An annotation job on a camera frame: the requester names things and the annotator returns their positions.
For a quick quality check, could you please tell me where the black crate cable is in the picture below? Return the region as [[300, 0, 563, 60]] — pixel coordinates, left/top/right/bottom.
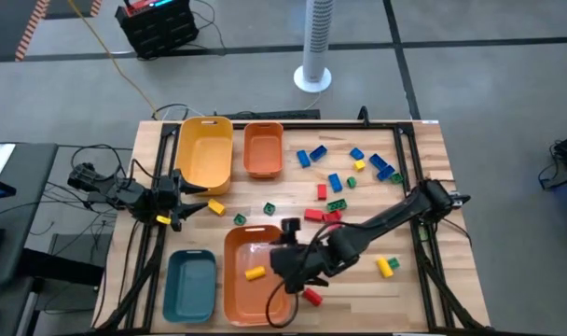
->
[[189, 0, 228, 53]]

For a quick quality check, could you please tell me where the red cylinder block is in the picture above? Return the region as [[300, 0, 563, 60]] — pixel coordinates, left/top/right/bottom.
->
[[301, 287, 325, 307]]

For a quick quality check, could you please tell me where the black power strip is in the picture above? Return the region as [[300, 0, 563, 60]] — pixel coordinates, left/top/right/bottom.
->
[[213, 109, 322, 120]]

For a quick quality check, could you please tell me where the small orange plastic bin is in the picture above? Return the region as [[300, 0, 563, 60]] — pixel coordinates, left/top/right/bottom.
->
[[242, 121, 284, 179]]

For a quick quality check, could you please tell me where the black plastic crate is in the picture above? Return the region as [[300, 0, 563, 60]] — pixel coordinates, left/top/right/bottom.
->
[[115, 0, 201, 61]]

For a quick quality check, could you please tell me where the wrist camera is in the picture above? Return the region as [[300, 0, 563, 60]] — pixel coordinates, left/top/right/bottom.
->
[[156, 179, 175, 203], [281, 217, 302, 245]]

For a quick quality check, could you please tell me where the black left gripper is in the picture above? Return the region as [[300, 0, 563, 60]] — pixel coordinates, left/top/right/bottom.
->
[[147, 168, 209, 233]]

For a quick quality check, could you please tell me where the black power strip cable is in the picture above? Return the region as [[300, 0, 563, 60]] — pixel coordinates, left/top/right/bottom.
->
[[151, 102, 205, 121]]

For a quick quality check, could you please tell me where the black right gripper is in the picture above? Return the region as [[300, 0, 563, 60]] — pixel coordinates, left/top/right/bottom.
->
[[269, 242, 334, 295]]

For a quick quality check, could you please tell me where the yellow cylinder block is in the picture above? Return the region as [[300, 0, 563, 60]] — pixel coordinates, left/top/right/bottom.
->
[[376, 256, 394, 279], [244, 265, 267, 282]]

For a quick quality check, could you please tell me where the white tower fan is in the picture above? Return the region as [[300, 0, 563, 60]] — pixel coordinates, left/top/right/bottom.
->
[[293, 0, 333, 94]]

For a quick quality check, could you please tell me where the yellow plastic bin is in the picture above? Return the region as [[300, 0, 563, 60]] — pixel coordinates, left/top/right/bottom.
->
[[173, 116, 235, 196]]

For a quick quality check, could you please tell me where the yellow floor cable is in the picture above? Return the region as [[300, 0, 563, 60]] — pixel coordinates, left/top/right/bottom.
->
[[67, 0, 161, 119]]

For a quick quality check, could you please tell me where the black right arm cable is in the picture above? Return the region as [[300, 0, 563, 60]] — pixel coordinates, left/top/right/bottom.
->
[[264, 277, 299, 329]]

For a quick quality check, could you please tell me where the teal plastic bin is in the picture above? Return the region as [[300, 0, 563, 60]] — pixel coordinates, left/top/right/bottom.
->
[[162, 249, 218, 324]]

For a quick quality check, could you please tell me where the black side desk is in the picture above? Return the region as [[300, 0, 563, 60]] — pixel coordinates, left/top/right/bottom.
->
[[0, 142, 60, 287]]

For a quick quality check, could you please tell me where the large orange plastic bin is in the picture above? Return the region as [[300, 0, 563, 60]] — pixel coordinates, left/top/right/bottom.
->
[[223, 224, 293, 327]]

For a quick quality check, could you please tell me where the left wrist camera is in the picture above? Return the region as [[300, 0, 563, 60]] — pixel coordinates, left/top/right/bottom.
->
[[156, 179, 175, 203]]

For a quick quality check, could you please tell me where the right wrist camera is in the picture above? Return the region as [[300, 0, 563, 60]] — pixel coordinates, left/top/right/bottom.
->
[[281, 217, 302, 245]]

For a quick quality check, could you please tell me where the black aluminium table frame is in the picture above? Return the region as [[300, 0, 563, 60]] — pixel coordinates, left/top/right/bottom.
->
[[92, 119, 491, 335]]

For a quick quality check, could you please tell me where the black mat orange striped edge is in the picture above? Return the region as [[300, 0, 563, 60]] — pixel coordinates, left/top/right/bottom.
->
[[43, 0, 104, 21], [0, 0, 51, 63]]

